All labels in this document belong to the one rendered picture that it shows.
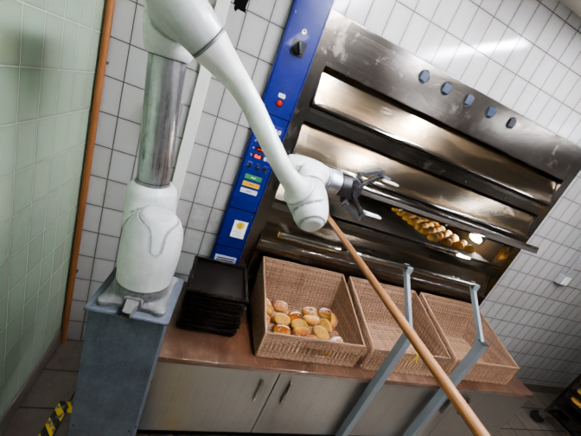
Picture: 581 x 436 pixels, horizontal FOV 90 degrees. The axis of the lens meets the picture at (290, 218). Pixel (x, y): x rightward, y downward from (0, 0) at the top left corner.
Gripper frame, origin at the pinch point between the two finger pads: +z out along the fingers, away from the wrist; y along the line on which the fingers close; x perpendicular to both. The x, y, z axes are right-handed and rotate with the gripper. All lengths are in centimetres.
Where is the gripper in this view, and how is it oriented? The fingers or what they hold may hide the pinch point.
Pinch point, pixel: (385, 200)
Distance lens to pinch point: 114.2
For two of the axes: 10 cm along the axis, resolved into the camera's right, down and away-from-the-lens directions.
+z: 9.2, 2.7, 3.0
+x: 1.7, 4.1, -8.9
